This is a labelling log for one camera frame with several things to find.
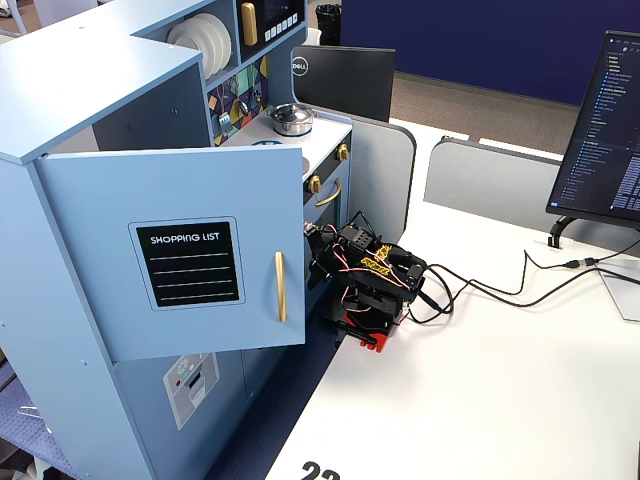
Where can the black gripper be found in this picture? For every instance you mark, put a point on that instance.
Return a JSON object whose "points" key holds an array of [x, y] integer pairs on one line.
{"points": [[317, 248]]}

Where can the blue toy kitchen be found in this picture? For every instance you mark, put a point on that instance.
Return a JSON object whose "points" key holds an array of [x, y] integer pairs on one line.
{"points": [[75, 75]]}

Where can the monitor showing code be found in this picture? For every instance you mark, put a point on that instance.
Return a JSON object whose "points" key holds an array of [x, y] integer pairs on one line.
{"points": [[600, 140]]}

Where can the steel toy pot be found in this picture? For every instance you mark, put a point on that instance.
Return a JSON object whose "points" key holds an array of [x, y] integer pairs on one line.
{"points": [[295, 127]]}

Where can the blue cabinet door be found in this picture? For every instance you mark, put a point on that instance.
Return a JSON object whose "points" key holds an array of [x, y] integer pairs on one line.
{"points": [[90, 250]]}

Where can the steel toy spatula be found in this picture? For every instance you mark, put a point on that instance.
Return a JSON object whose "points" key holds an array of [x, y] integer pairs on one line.
{"points": [[223, 122]]}

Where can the black Dell monitor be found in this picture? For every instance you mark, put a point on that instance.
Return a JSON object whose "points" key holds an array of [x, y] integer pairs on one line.
{"points": [[345, 80]]}

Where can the black trash can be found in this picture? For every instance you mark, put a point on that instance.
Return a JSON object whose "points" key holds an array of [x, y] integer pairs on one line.
{"points": [[328, 25]]}

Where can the steel pot lid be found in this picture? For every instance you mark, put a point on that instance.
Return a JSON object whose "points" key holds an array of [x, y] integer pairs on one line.
{"points": [[290, 112]]}

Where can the white plate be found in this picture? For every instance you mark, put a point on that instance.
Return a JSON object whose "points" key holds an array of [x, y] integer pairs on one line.
{"points": [[186, 37], [218, 45], [228, 42]]}

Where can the black shopping list board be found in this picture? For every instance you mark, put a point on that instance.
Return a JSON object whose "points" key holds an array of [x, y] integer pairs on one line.
{"points": [[190, 270]]}

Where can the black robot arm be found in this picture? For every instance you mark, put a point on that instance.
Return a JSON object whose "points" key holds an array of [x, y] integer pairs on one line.
{"points": [[380, 295]]}

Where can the steel toy ladle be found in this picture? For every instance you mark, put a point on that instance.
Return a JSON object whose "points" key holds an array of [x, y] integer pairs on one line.
{"points": [[243, 106]]}

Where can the black monitor stand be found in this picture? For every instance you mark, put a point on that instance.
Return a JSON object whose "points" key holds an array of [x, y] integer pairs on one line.
{"points": [[562, 227]]}

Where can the black USB connector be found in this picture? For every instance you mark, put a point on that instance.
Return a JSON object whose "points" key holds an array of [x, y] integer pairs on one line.
{"points": [[580, 262]]}

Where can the red table clamp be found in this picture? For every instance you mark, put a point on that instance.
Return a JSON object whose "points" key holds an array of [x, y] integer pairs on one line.
{"points": [[376, 344]]}

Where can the grey ice dispenser sticker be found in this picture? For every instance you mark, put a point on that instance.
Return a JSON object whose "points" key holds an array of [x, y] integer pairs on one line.
{"points": [[192, 390]]}

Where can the black toy microwave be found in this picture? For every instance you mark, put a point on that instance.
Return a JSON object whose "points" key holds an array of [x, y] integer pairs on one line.
{"points": [[280, 20]]}

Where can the black number sticker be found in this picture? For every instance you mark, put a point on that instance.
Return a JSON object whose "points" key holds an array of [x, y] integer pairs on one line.
{"points": [[320, 472]]}

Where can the gold stove knob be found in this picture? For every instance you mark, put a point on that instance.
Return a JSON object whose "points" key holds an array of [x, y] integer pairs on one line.
{"points": [[314, 184], [342, 152]]}

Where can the grey desk divider panel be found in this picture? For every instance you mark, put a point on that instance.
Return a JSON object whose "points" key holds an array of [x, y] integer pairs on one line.
{"points": [[380, 175], [490, 185]]}

